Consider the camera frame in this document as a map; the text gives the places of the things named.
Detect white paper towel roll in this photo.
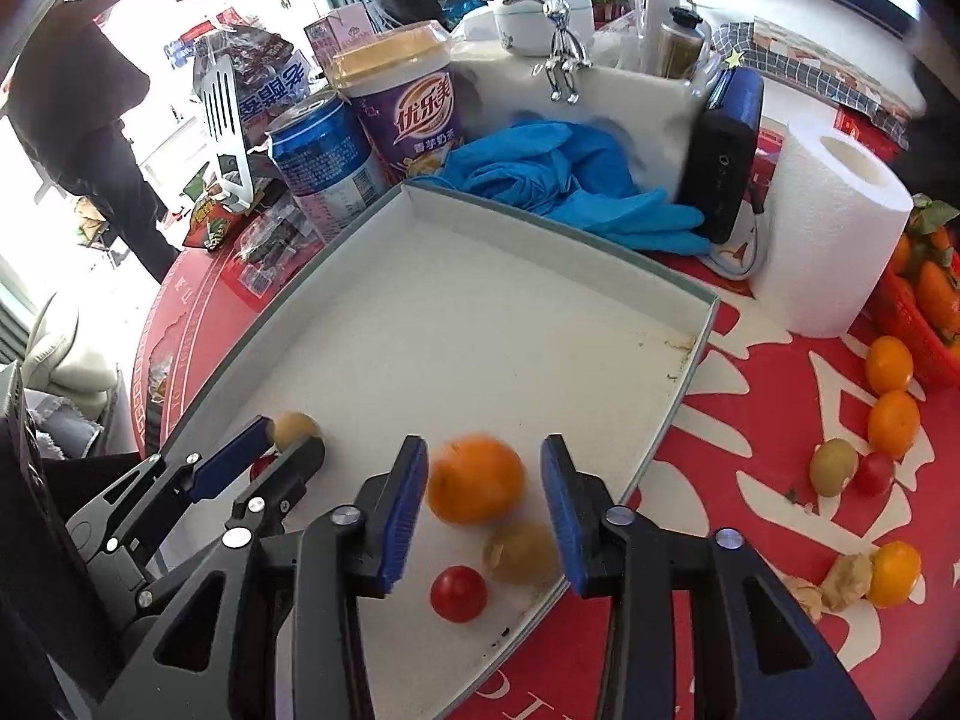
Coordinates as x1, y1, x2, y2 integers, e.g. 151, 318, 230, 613
750, 119, 913, 338

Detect orange basket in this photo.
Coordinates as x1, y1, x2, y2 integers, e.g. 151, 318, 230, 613
867, 390, 921, 460
866, 335, 914, 395

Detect blue drink can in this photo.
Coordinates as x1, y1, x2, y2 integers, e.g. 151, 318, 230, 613
267, 89, 389, 242

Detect white plastic basket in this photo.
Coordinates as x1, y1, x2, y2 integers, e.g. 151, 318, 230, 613
197, 54, 256, 215

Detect person in black coat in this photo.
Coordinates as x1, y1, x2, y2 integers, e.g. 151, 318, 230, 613
8, 0, 179, 281

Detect blue rubber gloves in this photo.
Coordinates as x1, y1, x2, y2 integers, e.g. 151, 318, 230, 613
415, 121, 711, 257

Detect black power bank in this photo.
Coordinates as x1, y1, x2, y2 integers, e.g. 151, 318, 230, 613
677, 109, 760, 244

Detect orange tangerine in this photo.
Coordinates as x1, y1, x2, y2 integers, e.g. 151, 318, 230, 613
867, 541, 923, 610
427, 434, 526, 525

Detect red plastic fruit basket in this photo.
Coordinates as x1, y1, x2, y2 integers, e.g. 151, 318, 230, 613
867, 227, 958, 390

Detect red cherry tomato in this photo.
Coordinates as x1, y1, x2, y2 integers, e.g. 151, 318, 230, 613
430, 566, 488, 624

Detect green kiwi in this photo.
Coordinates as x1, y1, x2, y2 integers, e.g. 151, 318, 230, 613
482, 520, 562, 587

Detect walnut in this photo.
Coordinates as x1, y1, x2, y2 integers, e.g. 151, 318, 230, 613
820, 554, 872, 613

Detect purple milk tea cup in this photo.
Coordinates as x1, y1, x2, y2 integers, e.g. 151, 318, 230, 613
331, 20, 464, 182

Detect red round table mat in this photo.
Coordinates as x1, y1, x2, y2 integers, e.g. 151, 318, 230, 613
151, 252, 958, 718

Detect kiwi near oranges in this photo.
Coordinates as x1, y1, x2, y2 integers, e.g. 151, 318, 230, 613
809, 439, 859, 497

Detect cherry tomato on mat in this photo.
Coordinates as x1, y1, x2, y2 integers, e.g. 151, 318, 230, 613
851, 452, 895, 497

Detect white grey-rimmed tray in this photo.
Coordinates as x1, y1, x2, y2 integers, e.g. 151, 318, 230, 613
141, 177, 723, 720

